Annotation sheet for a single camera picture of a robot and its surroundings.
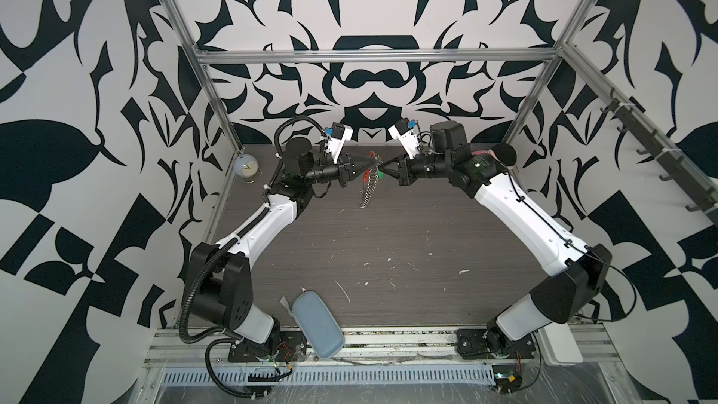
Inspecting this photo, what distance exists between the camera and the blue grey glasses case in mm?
730

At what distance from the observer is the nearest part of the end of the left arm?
2.17 ft

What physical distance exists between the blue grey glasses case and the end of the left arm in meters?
0.37
